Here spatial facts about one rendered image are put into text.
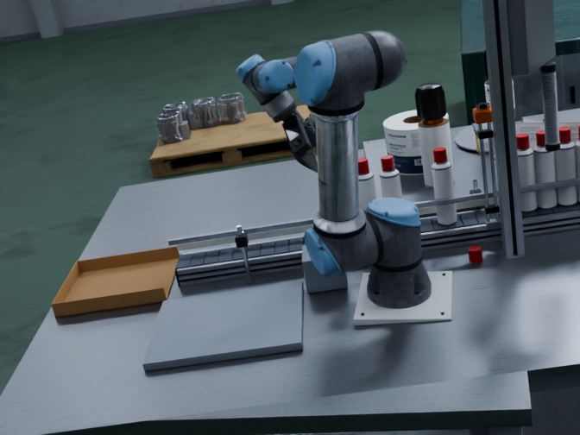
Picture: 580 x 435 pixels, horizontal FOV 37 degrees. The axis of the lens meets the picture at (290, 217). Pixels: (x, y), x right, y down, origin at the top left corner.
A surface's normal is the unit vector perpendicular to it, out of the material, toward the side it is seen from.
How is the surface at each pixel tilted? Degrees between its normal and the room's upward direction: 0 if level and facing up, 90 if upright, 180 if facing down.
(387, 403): 0
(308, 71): 81
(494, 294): 0
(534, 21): 90
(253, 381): 0
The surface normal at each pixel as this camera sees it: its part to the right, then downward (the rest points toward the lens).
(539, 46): 0.79, 0.10
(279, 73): 0.33, 0.09
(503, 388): -0.17, -0.91
